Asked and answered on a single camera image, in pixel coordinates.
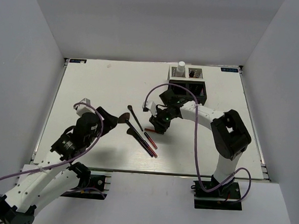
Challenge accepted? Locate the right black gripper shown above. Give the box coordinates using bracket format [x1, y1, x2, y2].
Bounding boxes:
[148, 106, 175, 135]

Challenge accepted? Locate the black fan brush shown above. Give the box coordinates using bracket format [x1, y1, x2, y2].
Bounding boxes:
[118, 112, 136, 131]

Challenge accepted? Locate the red black lip pencil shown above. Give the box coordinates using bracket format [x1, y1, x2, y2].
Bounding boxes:
[144, 128, 156, 133]

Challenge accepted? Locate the red black lip liner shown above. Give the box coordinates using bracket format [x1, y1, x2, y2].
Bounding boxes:
[144, 132, 158, 150]

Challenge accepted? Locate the black powder brush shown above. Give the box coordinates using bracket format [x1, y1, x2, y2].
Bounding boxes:
[126, 128, 154, 158]

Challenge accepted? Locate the thin black makeup brush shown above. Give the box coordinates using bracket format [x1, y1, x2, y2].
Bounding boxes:
[127, 105, 144, 131]

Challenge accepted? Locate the small foundation bottle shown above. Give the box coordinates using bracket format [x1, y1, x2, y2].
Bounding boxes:
[189, 71, 195, 78]

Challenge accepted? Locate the white bottle blue liquid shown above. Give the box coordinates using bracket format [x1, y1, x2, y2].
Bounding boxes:
[175, 61, 185, 78]

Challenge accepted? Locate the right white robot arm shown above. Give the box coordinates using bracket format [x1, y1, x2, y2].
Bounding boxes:
[142, 89, 251, 197]

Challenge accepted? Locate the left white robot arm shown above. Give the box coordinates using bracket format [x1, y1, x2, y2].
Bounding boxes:
[0, 102, 118, 224]

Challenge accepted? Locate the black makeup organizer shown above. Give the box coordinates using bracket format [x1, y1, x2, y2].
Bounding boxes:
[168, 80, 207, 105]

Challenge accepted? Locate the white makeup organizer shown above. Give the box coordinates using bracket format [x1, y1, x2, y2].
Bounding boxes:
[167, 65, 204, 81]

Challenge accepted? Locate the blue label sticker left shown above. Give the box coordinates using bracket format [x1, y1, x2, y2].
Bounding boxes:
[69, 58, 87, 64]

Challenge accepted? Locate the blue label sticker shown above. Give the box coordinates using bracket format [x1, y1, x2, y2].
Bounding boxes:
[69, 58, 87, 64]
[220, 67, 239, 73]

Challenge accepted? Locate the blue label sticker right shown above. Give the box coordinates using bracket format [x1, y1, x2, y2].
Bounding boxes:
[220, 67, 239, 73]

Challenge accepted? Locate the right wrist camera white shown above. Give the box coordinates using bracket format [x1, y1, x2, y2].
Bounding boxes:
[142, 100, 157, 117]

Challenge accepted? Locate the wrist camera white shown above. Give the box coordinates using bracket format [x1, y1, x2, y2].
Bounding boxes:
[73, 98, 93, 117]
[142, 100, 157, 117]

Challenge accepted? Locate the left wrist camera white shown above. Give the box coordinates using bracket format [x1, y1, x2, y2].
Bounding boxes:
[73, 98, 93, 117]

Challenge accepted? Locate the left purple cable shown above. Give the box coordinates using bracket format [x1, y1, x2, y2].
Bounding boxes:
[0, 96, 113, 224]

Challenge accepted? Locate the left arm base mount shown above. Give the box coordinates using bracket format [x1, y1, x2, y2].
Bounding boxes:
[61, 171, 111, 200]

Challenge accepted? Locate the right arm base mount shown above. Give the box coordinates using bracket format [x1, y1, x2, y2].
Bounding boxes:
[191, 181, 242, 211]

